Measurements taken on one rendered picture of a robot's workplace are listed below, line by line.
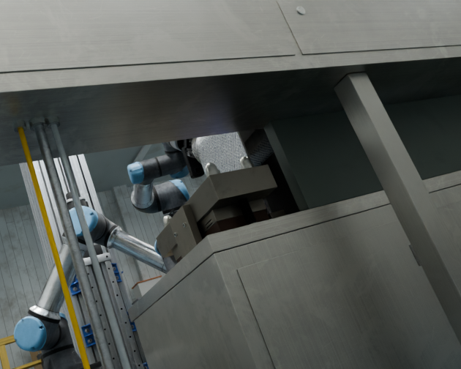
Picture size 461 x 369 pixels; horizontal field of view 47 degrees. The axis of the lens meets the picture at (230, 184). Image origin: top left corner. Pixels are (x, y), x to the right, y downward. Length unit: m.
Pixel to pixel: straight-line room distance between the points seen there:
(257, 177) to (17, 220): 9.44
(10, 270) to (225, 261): 9.19
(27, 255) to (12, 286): 0.62
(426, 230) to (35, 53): 0.82
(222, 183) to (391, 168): 0.37
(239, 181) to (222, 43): 0.31
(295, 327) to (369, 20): 0.74
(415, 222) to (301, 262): 0.25
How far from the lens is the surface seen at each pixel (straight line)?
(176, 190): 2.27
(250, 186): 1.18
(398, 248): 1.35
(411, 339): 1.29
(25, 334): 2.02
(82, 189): 2.55
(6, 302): 10.03
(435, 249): 1.16
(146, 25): 1.02
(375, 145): 1.21
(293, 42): 1.17
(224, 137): 1.45
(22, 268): 10.21
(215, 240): 1.08
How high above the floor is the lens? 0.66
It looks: 17 degrees up
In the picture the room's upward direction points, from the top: 22 degrees counter-clockwise
